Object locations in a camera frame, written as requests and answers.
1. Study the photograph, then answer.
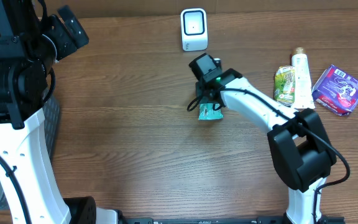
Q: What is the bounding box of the white barcode scanner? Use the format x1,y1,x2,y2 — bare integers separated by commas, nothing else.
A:
180,8,208,52

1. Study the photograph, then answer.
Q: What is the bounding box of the teal snack packet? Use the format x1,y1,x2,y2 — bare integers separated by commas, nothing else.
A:
198,103,224,121

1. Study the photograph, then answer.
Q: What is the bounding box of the green juice pouch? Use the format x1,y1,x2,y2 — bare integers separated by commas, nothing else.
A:
273,65,295,106

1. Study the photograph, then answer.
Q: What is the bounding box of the white tube gold cap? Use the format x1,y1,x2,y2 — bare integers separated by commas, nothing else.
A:
291,47,315,110

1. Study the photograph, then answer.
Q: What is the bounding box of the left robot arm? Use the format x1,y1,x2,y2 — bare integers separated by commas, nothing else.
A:
0,0,119,223

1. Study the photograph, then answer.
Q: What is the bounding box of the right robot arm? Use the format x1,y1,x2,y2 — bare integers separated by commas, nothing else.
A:
188,54,336,223

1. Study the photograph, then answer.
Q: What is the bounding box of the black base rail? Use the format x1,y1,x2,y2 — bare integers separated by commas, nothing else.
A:
122,216,344,224

